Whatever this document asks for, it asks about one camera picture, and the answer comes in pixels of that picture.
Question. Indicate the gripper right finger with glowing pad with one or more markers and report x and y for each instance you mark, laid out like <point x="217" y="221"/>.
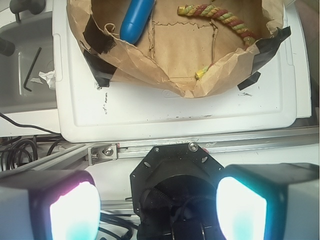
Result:
<point x="269" y="201"/>

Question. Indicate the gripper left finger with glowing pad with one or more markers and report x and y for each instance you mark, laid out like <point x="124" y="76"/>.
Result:
<point x="48" y="205"/>

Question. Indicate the white plastic cooler lid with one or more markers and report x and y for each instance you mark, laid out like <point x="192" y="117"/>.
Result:
<point x="123" y="111"/>

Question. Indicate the grey plastic bin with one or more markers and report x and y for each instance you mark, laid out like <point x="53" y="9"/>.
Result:
<point x="27" y="37"/>

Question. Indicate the crumpled white paper scrap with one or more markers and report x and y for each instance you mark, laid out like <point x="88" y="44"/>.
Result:
<point x="45" y="77"/>

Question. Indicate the black tape strip left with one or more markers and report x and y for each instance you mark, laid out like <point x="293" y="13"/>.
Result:
<point x="102" y="71"/>

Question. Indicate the black tape strip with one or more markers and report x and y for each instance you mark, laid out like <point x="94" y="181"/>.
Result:
<point x="102" y="71"/>
<point x="267" y="50"/>

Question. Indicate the black hex key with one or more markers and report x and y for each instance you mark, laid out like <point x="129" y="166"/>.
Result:
<point x="31" y="69"/>

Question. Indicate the black tape strip right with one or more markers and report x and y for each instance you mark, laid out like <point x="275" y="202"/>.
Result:
<point x="267" y="50"/>

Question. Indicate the crumpled brown paper bag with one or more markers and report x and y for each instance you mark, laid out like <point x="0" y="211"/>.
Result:
<point x="194" y="48"/>

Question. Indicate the blue plastic capsule toy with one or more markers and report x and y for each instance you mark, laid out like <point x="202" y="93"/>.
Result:
<point x="135" y="20"/>

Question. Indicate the aluminium extrusion rail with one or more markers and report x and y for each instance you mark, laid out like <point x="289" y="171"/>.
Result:
<point x="96" y="152"/>

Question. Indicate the black octagonal mount plate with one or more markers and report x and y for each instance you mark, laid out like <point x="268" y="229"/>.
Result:
<point x="174" y="191"/>

